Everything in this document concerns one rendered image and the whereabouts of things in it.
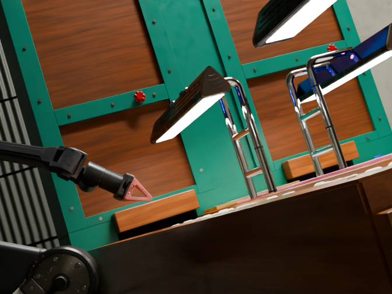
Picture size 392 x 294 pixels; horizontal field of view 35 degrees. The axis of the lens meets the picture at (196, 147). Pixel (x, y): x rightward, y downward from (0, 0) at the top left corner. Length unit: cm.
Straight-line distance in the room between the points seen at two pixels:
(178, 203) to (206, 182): 16
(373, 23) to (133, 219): 278
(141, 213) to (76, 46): 66
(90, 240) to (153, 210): 24
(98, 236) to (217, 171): 50
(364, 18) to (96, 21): 251
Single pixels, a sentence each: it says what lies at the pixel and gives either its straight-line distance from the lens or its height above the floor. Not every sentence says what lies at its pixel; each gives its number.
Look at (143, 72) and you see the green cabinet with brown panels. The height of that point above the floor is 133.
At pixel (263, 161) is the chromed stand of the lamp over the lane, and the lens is 180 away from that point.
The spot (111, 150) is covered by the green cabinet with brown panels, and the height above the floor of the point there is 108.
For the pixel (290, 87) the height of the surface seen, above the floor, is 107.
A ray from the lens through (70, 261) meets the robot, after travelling 119.
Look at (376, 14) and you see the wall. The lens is 456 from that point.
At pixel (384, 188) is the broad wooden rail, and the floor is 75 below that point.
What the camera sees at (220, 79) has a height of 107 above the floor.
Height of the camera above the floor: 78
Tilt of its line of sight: 6 degrees up
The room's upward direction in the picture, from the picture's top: 18 degrees counter-clockwise
